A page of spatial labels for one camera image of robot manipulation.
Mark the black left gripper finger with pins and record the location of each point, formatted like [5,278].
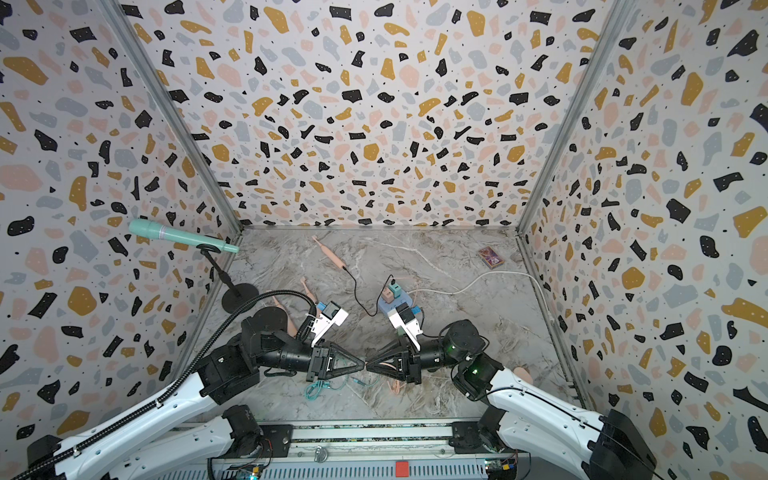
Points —
[339,357]
[343,371]

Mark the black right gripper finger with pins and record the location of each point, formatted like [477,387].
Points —
[385,354]
[399,373]

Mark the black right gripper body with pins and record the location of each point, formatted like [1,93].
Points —
[418,368]

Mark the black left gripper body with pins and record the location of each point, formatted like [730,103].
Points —
[319,363]

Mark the pink plug adapter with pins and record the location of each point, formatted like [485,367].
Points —
[388,295]

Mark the teal plug adapter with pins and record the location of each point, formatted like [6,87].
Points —
[396,290]

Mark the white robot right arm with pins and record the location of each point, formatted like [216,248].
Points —
[518,415]

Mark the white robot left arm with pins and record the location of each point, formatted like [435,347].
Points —
[140,443]

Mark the light blue power strip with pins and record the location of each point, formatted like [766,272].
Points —
[385,307]

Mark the black microphone stand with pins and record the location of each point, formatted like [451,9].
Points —
[236,295]

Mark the pink round cap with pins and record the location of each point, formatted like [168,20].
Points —
[523,375]

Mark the small colourful card box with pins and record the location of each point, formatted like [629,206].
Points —
[490,257]

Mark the black corrugated conduit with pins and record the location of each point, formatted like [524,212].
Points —
[180,372]

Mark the mint green microphone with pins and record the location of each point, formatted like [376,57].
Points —
[157,231]

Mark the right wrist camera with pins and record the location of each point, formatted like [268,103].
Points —
[402,317]

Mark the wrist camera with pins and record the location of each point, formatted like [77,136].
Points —
[328,316]
[402,317]

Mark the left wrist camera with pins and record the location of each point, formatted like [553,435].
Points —
[328,316]

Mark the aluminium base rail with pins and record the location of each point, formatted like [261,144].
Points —
[353,449]

